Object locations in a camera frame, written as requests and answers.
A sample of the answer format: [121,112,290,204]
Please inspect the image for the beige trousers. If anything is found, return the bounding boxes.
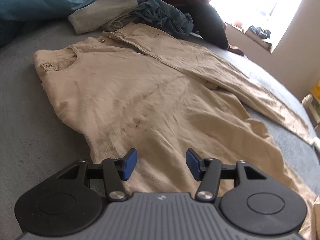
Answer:
[34,23,319,239]

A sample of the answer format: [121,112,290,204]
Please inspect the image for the grey bed blanket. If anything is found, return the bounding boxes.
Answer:
[1,20,319,239]

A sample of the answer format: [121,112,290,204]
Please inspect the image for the white woven ball lamp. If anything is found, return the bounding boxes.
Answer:
[302,94,314,111]

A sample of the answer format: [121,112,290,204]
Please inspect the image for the yellow box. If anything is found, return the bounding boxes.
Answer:
[310,80,320,99]

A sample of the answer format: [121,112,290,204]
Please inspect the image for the shoes on white box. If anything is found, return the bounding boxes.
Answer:
[245,25,272,51]

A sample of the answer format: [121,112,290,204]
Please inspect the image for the blue denim jeans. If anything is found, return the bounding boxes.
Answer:
[135,0,194,39]

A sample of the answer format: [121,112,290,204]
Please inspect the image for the seated person in maroon jacket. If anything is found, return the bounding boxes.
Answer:
[144,0,244,56]

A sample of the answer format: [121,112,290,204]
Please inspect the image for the grey sweatpants with drawstring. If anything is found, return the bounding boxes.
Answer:
[68,0,138,35]

